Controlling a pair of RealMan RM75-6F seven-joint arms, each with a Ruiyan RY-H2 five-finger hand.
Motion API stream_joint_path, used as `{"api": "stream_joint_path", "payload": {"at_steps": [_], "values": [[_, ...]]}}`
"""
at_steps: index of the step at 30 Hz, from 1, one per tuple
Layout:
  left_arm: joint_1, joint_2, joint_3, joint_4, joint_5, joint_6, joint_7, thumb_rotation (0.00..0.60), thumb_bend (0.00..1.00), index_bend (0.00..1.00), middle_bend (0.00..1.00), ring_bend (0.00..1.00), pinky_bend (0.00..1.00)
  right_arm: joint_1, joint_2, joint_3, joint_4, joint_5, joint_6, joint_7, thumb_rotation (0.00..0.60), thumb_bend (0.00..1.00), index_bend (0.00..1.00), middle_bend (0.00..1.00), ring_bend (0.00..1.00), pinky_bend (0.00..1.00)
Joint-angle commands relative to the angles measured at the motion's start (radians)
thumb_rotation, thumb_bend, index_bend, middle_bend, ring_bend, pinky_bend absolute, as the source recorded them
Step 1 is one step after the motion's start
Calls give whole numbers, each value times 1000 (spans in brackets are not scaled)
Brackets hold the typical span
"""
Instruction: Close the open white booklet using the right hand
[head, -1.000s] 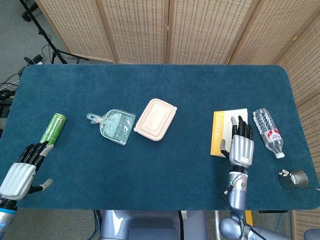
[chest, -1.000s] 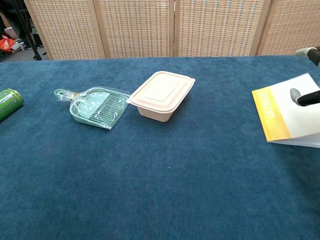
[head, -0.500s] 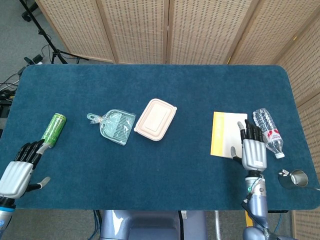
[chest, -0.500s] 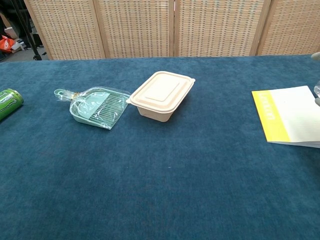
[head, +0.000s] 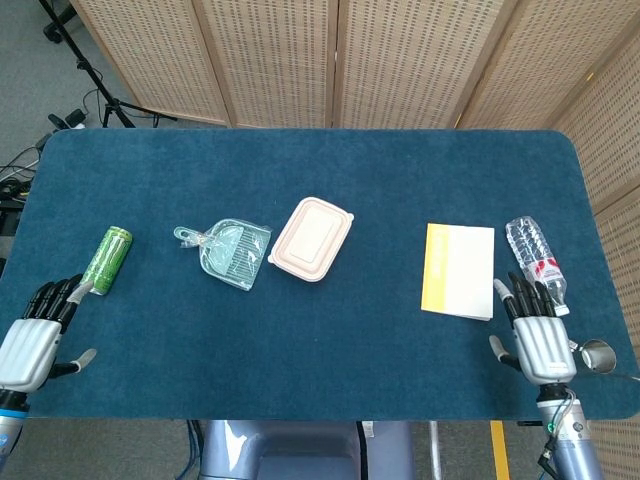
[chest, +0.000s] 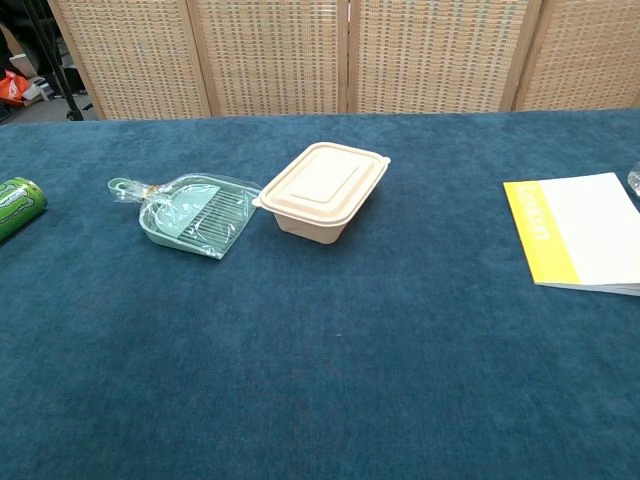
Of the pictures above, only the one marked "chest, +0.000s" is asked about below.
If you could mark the white notebook with yellow cover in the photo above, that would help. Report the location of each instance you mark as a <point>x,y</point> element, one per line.
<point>590,230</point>

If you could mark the beige lidded food container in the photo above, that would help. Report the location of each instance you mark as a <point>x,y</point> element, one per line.
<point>325,190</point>

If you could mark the teal dustpan in plastic wrap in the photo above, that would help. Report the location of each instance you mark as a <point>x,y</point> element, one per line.
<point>195,215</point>

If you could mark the blue carpet table cover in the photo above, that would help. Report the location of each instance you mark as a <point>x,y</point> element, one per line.
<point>250,350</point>

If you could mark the woven folding screen panel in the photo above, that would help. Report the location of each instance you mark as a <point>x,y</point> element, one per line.
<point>135,55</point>
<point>440,50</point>
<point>585,50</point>
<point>270,55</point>

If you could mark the black tripod stand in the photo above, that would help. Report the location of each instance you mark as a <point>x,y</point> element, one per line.
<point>62,80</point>

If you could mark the green energy drink can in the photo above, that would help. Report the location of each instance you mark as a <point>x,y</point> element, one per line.
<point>17,205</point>

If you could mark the clear plastic water bottle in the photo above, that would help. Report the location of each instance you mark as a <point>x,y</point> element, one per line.
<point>635,182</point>

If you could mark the orange plastic bag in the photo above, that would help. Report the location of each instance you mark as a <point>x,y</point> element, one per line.
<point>12,87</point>

